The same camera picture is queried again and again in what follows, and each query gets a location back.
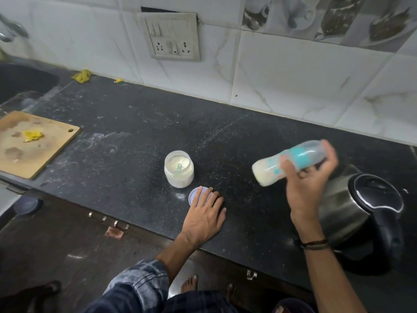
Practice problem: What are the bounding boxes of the person's foot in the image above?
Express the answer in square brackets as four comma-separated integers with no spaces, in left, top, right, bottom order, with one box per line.
[226,283,240,302]
[181,275,199,294]

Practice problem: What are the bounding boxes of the blue plaid shirt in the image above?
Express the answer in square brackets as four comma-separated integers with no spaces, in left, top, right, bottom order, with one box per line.
[83,259,170,313]

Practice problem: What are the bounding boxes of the wooden cutting board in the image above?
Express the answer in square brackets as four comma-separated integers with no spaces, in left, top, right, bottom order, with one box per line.
[0,111,81,180]

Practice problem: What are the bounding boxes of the grey wall switch socket plate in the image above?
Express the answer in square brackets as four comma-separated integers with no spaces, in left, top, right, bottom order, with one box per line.
[138,12,201,62]

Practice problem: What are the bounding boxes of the yellow peel scrap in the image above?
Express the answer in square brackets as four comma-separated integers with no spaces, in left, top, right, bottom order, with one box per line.
[22,130,45,143]

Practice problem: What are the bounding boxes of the lavender round jar lid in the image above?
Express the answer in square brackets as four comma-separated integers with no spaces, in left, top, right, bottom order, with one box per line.
[189,186,213,206]

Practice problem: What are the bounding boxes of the teal baby bottle cap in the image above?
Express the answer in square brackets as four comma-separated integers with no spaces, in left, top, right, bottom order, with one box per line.
[288,140,328,172]

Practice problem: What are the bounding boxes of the white appliance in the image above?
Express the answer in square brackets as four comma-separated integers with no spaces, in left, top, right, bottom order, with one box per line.
[0,184,22,217]

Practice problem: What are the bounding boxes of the crumpled yellow cloth scrap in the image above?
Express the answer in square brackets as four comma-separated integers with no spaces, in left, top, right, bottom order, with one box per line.
[71,69,93,83]

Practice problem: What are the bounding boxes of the metal wall tap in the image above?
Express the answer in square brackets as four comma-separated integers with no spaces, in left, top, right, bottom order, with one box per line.
[0,13,29,43]

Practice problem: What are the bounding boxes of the steel black electric kettle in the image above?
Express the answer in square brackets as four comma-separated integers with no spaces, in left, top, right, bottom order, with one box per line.
[318,164,404,274]

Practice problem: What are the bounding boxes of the person's left forearm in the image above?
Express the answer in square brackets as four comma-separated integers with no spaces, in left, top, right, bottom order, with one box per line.
[156,233,202,284]

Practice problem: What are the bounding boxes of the glass jar of white powder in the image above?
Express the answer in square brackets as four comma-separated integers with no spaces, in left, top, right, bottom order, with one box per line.
[164,150,195,189]

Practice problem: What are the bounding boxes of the person's left hand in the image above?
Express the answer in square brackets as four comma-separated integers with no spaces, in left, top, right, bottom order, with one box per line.
[178,186,227,250]

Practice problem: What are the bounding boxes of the person's left foot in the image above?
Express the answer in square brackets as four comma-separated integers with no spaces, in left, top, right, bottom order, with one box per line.
[181,275,199,294]

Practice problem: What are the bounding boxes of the person's right forearm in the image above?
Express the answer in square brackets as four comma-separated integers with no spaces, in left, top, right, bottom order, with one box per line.
[301,237,367,313]

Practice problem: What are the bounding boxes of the person's right hand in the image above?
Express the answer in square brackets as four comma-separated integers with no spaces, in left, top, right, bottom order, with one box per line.
[279,139,339,243]

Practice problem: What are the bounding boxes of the black kitchen sink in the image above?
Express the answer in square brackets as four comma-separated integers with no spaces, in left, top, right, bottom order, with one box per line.
[0,63,60,105]

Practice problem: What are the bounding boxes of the clear blue round lid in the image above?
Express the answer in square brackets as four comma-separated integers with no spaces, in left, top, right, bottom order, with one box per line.
[13,196,43,216]

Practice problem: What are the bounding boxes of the clear baby bottle teal print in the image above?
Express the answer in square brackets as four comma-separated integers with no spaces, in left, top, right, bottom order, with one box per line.
[251,150,295,187]

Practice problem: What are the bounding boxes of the person's right foot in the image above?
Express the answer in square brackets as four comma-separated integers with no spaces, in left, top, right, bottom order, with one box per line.
[226,283,240,302]

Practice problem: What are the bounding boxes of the purple waste bin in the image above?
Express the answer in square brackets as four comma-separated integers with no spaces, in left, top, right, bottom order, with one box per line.
[272,297,315,313]

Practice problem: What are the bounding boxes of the black wrist bands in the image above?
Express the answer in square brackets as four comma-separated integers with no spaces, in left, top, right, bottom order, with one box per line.
[299,239,330,251]

